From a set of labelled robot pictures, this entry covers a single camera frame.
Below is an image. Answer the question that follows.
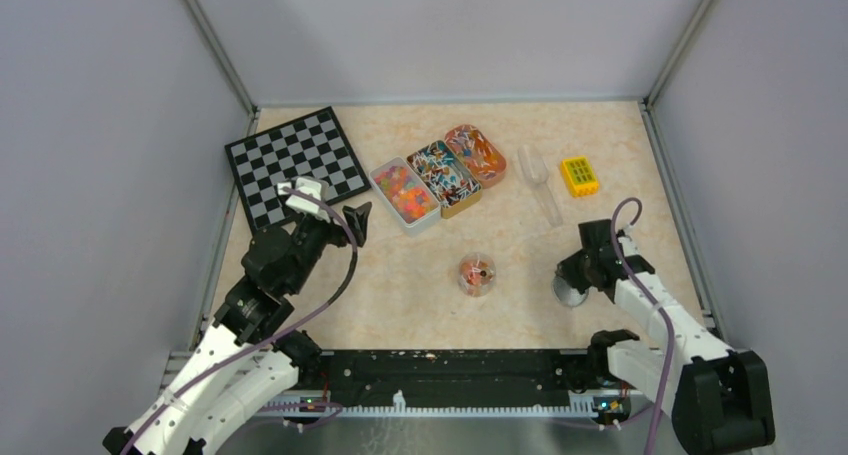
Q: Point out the gold lollipop tin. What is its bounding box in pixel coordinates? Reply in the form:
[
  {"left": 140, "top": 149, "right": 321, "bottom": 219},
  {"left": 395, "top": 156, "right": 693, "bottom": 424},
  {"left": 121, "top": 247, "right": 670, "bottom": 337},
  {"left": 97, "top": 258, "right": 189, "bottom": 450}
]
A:
[{"left": 406, "top": 140, "right": 483, "bottom": 219}]

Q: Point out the pink lollipop tin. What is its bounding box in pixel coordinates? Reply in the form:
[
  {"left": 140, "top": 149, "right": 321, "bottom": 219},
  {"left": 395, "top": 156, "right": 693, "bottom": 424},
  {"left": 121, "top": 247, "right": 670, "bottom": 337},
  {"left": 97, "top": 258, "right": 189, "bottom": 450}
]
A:
[{"left": 444, "top": 124, "right": 508, "bottom": 189}]

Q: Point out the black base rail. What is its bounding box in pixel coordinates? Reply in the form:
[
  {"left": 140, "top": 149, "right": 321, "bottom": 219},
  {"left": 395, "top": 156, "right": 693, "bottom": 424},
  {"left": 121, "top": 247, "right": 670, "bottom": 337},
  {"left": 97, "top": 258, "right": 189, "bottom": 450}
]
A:
[{"left": 162, "top": 347, "right": 664, "bottom": 420}]

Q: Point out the translucent plastic scoop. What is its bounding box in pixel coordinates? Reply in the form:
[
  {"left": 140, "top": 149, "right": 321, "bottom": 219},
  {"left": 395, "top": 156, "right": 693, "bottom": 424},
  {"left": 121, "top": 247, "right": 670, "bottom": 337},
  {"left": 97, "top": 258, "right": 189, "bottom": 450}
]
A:
[{"left": 518, "top": 144, "right": 563, "bottom": 227}]

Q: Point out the yellow green toy block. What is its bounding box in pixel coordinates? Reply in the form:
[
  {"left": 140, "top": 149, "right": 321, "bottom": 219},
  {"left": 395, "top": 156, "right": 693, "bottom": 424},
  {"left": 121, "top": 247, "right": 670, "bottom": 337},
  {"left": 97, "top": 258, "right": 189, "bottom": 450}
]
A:
[{"left": 559, "top": 156, "right": 600, "bottom": 198}]

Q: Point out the clear plastic jar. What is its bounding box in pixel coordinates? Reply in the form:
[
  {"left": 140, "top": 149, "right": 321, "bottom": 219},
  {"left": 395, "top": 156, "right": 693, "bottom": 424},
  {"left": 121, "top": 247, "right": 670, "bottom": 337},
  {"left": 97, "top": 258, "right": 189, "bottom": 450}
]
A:
[{"left": 457, "top": 252, "right": 497, "bottom": 297}]

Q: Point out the black white checkerboard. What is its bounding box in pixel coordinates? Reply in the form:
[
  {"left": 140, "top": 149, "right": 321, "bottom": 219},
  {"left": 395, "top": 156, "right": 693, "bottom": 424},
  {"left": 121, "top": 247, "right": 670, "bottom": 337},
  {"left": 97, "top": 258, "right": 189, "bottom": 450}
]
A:
[{"left": 224, "top": 106, "right": 370, "bottom": 233}]

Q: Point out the silver jar lid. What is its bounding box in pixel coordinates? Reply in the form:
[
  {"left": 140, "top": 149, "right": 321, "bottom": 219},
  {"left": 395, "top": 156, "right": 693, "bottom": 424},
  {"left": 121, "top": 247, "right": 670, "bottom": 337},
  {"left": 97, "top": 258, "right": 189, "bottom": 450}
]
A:
[{"left": 551, "top": 276, "right": 589, "bottom": 308}]

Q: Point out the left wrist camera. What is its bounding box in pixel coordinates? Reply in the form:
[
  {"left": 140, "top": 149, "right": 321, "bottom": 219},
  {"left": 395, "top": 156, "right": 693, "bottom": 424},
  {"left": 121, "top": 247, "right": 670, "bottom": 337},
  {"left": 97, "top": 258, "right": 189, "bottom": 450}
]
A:
[{"left": 275, "top": 177, "right": 331, "bottom": 222}]

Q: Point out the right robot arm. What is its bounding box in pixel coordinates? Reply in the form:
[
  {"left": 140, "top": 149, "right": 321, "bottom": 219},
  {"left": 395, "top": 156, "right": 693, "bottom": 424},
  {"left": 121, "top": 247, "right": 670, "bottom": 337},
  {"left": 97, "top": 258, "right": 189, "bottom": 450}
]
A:
[{"left": 554, "top": 219, "right": 776, "bottom": 454}]

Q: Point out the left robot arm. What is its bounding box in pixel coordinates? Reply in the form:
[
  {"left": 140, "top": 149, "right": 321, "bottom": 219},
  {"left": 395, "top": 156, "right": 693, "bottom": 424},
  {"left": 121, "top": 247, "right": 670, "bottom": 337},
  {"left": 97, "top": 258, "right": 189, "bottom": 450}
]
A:
[{"left": 103, "top": 202, "right": 372, "bottom": 454}]

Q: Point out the white candy tin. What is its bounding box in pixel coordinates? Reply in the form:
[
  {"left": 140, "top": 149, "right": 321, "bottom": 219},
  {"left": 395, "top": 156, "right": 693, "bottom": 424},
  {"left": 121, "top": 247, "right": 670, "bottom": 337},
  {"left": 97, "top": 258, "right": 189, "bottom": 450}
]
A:
[{"left": 368, "top": 157, "right": 441, "bottom": 237}]

